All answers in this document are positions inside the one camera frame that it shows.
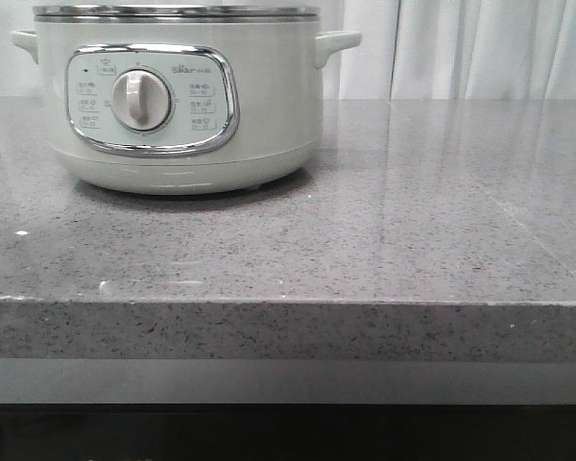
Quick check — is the pale green electric cooking pot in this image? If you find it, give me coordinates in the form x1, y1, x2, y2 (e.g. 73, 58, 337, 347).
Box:
11, 15, 362, 195

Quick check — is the white pleated curtain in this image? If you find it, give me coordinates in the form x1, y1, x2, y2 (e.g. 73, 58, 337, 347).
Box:
0, 0, 576, 102

